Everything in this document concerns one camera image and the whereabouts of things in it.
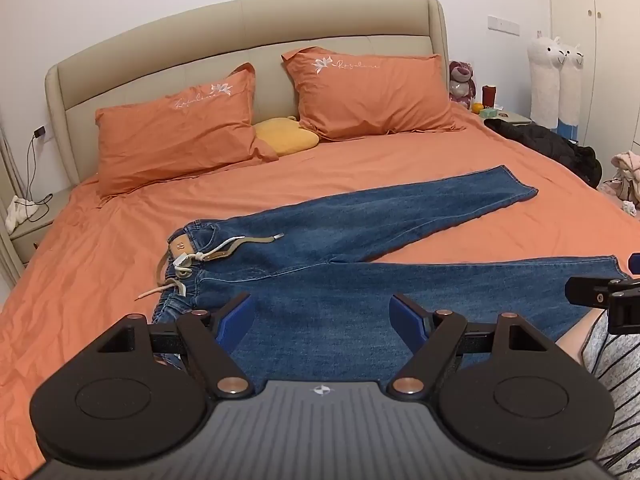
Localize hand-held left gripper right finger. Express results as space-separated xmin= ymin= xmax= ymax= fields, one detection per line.
xmin=386 ymin=292 xmax=553 ymax=401

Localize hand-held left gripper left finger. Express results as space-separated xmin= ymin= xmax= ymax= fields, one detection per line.
xmin=97 ymin=292 xmax=255 ymax=401

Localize blue denim pants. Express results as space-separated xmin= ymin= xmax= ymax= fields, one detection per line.
xmin=135 ymin=164 xmax=633 ymax=391

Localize person's right forearm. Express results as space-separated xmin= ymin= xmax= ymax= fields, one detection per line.
xmin=554 ymin=307 xmax=607 ymax=367

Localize grey striped clothing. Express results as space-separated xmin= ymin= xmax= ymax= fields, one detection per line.
xmin=581 ymin=310 xmax=640 ymax=480

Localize pile of pink clothes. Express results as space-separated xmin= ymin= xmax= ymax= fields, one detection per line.
xmin=597 ymin=150 xmax=640 ymax=217

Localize black jacket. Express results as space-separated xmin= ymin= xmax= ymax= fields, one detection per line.
xmin=484 ymin=117 xmax=603 ymax=190

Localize white alpaca plush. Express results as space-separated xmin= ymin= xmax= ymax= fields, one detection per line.
xmin=557 ymin=42 xmax=585 ymax=138
xmin=526 ymin=35 xmax=565 ymax=131

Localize grey nightstand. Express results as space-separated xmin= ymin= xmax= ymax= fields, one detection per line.
xmin=487 ymin=111 xmax=533 ymax=127

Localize yellow cushion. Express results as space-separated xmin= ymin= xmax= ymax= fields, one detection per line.
xmin=252 ymin=117 xmax=321 ymax=157

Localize orange pillow with flower print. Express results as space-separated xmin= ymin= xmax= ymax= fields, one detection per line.
xmin=281 ymin=47 xmax=467 ymax=142
xmin=95 ymin=62 xmax=279 ymax=199

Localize beige nightstand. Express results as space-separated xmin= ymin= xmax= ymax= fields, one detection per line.
xmin=9 ymin=187 xmax=76 ymax=266

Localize white wardrobe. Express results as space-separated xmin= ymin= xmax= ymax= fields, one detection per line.
xmin=545 ymin=0 xmax=640 ymax=153

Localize white crumpled cloth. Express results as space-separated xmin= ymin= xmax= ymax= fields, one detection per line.
xmin=5 ymin=195 xmax=38 ymax=235

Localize pink plush bear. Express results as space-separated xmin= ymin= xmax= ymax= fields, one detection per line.
xmin=448 ymin=59 xmax=478 ymax=110

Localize beige padded headboard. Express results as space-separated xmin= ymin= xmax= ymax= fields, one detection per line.
xmin=44 ymin=0 xmax=450 ymax=187

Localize black charger cable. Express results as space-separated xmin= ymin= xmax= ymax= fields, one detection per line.
xmin=25 ymin=128 xmax=53 ymax=222

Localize white wall switch panel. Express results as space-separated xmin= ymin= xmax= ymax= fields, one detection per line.
xmin=487 ymin=16 xmax=522 ymax=36

